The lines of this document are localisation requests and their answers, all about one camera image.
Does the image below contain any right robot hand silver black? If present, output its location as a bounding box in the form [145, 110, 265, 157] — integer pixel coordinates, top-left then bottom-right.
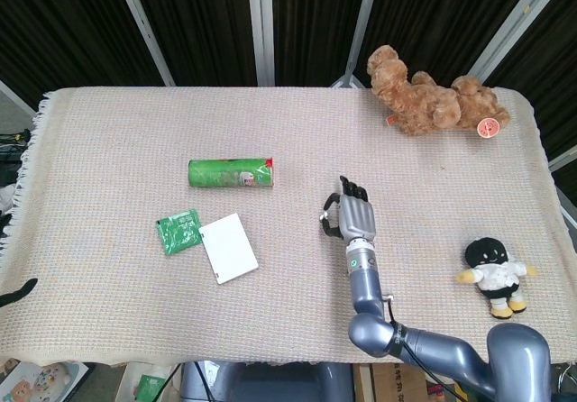
[317, 175, 378, 243]

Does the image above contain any left robot hand black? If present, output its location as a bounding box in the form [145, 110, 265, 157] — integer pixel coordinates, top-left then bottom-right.
[0, 278, 40, 309]

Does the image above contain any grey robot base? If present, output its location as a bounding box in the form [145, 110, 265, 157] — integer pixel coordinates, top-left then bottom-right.
[179, 360, 355, 402]

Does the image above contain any illustrated picture book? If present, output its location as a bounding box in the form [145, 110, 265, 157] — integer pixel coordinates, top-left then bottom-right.
[0, 359, 90, 402]

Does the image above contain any beige woven tablecloth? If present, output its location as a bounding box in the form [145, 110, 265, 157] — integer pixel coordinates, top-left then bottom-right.
[0, 86, 577, 370]

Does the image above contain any brown teddy bear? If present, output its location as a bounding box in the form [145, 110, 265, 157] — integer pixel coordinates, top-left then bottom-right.
[365, 44, 513, 141]

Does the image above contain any white plastic cover plate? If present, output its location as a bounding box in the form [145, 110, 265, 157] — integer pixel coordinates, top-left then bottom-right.
[197, 212, 261, 285]

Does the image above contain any green chip can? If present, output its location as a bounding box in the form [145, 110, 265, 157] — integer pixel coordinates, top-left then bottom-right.
[187, 156, 276, 190]

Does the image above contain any black-headed plush doll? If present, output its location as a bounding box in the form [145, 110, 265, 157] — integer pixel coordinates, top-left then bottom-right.
[455, 235, 540, 320]

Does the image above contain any green foil sachet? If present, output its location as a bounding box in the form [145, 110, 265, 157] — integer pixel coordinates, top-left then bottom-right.
[134, 373, 167, 402]
[155, 207, 203, 257]

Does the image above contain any brown cardboard box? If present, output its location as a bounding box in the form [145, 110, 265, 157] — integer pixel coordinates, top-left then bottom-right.
[353, 363, 429, 402]

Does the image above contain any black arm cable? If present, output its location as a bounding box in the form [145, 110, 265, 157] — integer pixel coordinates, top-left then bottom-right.
[381, 293, 456, 402]

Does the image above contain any white partition frame post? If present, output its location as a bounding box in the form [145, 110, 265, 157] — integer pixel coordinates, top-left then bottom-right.
[468, 0, 567, 86]
[547, 147, 577, 173]
[0, 79, 37, 119]
[111, 0, 176, 87]
[246, 0, 275, 87]
[331, 0, 383, 88]

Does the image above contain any black base cable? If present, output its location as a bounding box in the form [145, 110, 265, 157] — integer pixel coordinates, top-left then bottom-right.
[192, 361, 215, 402]

